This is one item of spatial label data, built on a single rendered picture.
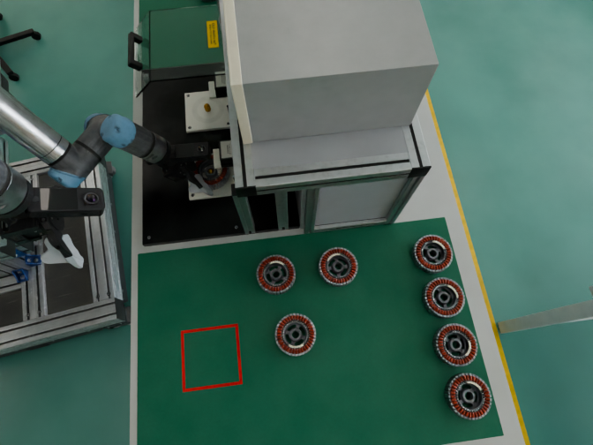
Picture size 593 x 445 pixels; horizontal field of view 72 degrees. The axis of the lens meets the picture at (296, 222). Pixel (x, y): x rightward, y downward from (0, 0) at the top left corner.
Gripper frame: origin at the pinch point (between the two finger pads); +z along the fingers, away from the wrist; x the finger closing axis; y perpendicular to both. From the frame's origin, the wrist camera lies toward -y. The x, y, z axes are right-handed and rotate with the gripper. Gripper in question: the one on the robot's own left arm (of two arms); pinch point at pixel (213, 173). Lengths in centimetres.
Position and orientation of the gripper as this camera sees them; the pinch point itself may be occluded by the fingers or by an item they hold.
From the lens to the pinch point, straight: 130.0
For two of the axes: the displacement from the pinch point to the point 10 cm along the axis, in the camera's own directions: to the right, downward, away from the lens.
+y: -8.6, 2.7, 4.3
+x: 1.3, 9.3, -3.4
